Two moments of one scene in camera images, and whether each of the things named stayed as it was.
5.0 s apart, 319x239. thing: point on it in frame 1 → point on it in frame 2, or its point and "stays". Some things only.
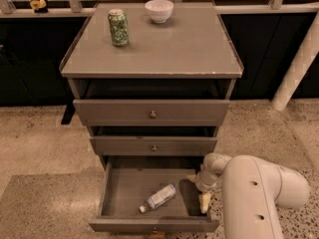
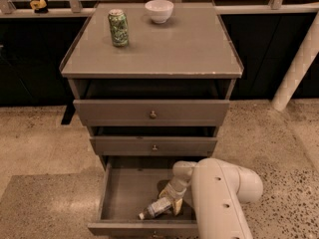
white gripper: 201,182 → 171,189
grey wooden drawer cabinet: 158,102 stays
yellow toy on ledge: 39,6 stays
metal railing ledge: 81,0 stays
